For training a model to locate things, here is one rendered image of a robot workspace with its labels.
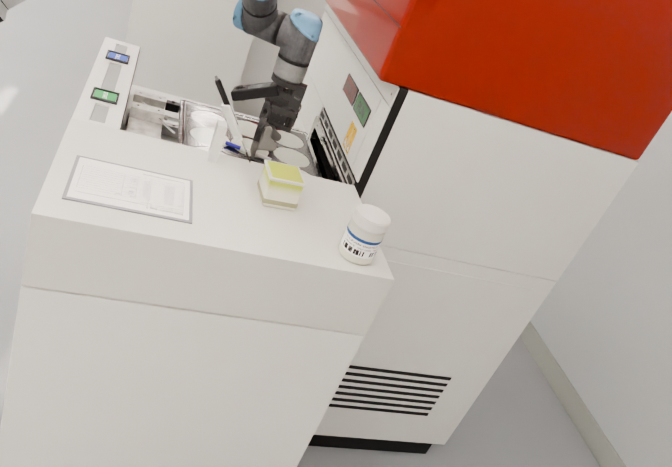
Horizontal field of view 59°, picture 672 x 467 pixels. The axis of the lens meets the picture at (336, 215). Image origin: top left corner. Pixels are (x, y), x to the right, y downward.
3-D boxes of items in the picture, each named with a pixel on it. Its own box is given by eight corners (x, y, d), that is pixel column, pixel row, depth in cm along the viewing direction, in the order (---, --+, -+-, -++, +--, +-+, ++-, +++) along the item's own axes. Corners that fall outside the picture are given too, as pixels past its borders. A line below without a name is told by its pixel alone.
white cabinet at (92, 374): (231, 311, 235) (298, 129, 198) (248, 560, 157) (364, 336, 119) (56, 285, 213) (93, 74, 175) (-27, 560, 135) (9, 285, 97)
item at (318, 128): (310, 144, 183) (321, 116, 178) (338, 224, 147) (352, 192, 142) (305, 142, 182) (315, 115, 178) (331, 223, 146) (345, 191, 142)
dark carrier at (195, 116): (304, 136, 174) (304, 134, 173) (324, 198, 146) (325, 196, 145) (185, 105, 162) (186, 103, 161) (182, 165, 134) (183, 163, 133)
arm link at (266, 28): (243, -23, 129) (290, -3, 129) (246, 6, 140) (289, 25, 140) (227, 6, 127) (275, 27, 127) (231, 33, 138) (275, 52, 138)
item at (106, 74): (130, 91, 174) (140, 46, 167) (107, 188, 129) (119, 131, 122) (96, 82, 171) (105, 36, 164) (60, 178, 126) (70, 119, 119)
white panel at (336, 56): (297, 106, 214) (337, -3, 196) (342, 237, 148) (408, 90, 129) (289, 104, 213) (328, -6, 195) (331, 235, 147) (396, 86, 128)
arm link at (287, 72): (275, 58, 134) (281, 50, 141) (268, 77, 136) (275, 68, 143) (306, 71, 135) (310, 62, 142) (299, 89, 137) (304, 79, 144)
